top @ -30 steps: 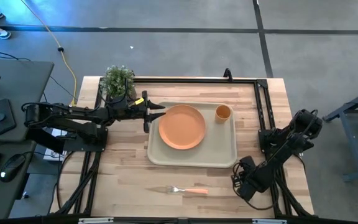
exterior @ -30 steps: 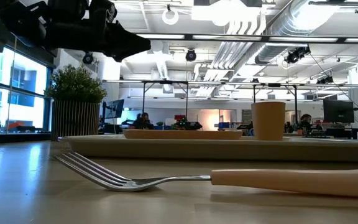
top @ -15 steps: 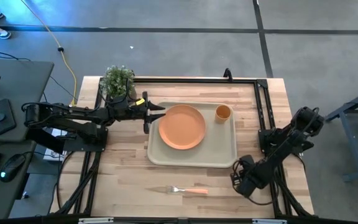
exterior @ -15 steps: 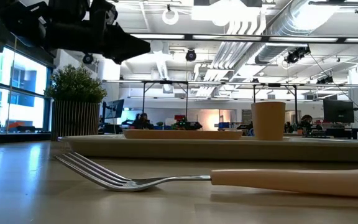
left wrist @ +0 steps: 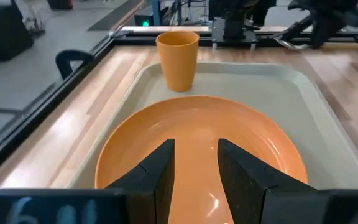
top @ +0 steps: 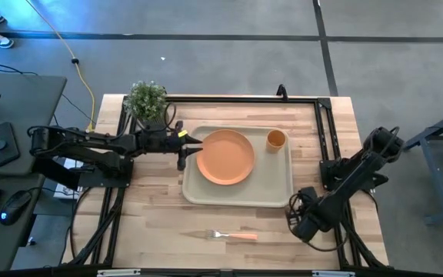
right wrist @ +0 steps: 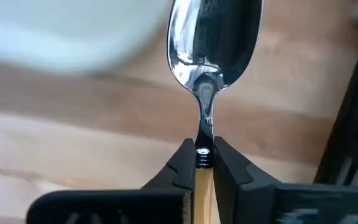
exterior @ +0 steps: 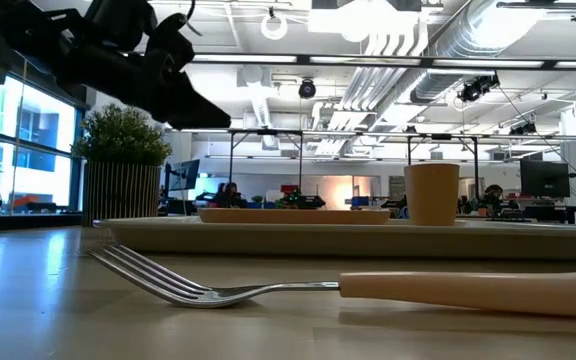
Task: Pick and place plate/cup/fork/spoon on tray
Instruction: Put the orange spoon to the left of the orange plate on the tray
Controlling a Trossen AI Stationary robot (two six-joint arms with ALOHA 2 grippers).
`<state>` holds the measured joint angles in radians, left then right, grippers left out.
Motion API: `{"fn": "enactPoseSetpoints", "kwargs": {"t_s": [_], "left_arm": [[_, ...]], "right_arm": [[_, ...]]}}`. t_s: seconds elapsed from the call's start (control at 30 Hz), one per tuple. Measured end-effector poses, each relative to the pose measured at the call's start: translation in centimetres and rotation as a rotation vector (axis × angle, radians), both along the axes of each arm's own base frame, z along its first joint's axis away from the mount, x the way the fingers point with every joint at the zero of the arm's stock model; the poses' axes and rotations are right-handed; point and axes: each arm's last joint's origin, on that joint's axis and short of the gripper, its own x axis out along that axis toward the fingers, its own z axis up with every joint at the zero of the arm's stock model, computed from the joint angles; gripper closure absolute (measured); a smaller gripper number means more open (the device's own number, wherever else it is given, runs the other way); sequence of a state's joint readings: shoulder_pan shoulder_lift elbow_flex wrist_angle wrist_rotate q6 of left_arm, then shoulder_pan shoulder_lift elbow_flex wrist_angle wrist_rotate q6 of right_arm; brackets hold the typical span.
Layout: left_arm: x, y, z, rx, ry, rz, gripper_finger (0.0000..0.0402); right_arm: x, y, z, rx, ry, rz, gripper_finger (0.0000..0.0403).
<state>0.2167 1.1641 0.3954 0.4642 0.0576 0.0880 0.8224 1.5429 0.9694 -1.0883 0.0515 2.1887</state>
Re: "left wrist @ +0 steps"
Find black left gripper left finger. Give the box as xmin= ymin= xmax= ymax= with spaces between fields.
xmin=0 ymin=138 xmax=176 ymax=224

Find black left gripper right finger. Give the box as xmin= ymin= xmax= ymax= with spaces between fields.
xmin=217 ymin=138 xmax=358 ymax=224

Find orange plastic plate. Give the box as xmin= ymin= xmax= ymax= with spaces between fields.
xmin=94 ymin=95 xmax=309 ymax=224

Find orange plastic cup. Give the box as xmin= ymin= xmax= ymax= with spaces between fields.
xmin=155 ymin=30 xmax=200 ymax=93

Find cream plastic tray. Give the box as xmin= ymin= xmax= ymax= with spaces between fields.
xmin=68 ymin=60 xmax=358 ymax=190

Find dark chair back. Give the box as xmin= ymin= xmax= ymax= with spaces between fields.
xmin=55 ymin=49 xmax=95 ymax=80

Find black floor mat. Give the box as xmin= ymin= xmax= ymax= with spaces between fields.
xmin=87 ymin=0 xmax=146 ymax=32

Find black and red box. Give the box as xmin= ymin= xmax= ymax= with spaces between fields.
xmin=47 ymin=0 xmax=74 ymax=10

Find large black box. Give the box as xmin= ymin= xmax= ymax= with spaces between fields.
xmin=0 ymin=3 xmax=34 ymax=62

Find black rig frame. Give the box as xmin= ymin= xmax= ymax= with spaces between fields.
xmin=0 ymin=26 xmax=358 ymax=182

